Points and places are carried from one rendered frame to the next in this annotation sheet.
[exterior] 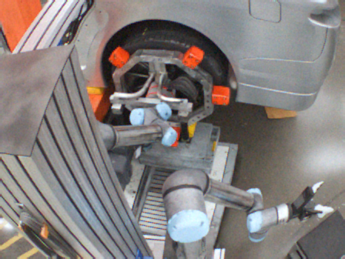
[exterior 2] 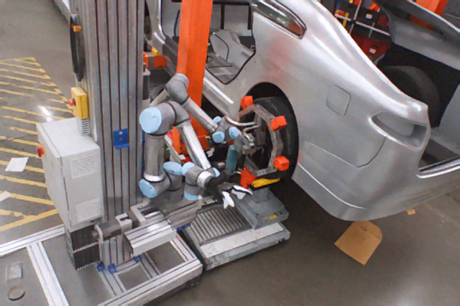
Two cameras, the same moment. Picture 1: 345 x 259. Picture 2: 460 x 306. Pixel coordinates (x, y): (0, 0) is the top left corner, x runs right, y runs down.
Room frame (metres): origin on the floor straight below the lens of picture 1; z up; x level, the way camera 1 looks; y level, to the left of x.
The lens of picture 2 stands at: (-0.54, -1.16, 2.26)
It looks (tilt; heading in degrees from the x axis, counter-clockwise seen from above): 33 degrees down; 32
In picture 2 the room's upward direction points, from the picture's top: 11 degrees clockwise
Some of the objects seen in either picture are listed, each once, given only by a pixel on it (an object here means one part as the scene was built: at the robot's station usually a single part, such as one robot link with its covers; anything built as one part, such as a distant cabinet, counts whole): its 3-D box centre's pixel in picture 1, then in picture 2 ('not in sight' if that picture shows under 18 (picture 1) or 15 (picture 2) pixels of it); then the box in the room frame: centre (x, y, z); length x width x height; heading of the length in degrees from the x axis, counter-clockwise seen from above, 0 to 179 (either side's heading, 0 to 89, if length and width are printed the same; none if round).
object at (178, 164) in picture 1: (180, 145); (256, 203); (1.73, -0.04, 0.13); 0.50 x 0.36 x 0.10; 70
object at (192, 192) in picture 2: (258, 227); (194, 187); (0.53, -0.27, 1.12); 0.11 x 0.08 x 0.11; 2
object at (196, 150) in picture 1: (178, 127); (260, 187); (1.73, -0.04, 0.32); 0.40 x 0.30 x 0.28; 70
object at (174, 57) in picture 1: (162, 89); (256, 141); (1.57, 0.02, 0.85); 0.54 x 0.07 x 0.54; 70
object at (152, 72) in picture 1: (133, 79); (241, 116); (1.49, 0.16, 1.03); 0.19 x 0.18 x 0.11; 160
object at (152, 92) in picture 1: (159, 99); (249, 142); (1.50, 0.04, 0.85); 0.21 x 0.14 x 0.14; 160
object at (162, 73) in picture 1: (172, 82); (254, 129); (1.42, -0.03, 1.03); 0.19 x 0.18 x 0.11; 160
